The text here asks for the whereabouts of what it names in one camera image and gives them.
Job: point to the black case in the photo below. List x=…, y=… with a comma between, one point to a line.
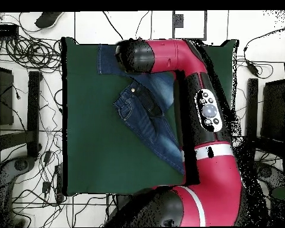
x=274, y=111
x=2, y=97

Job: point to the person's shoe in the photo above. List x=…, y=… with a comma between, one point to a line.
x=47, y=20

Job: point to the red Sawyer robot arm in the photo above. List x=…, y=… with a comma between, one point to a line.
x=216, y=178

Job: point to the small black plug adapter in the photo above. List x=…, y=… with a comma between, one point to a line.
x=46, y=187

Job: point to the black flat box device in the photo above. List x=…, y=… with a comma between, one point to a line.
x=3, y=29

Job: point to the black power adapter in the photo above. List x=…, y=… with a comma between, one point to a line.
x=253, y=67

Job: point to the grey square frame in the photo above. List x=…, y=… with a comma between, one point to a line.
x=205, y=23

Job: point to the black power strip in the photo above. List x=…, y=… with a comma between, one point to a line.
x=59, y=182

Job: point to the dark green table cloth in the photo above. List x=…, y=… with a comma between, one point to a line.
x=90, y=142

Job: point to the black metal bar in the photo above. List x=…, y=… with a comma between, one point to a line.
x=251, y=106
x=33, y=114

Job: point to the blue denim jeans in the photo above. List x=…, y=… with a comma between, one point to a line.
x=142, y=118

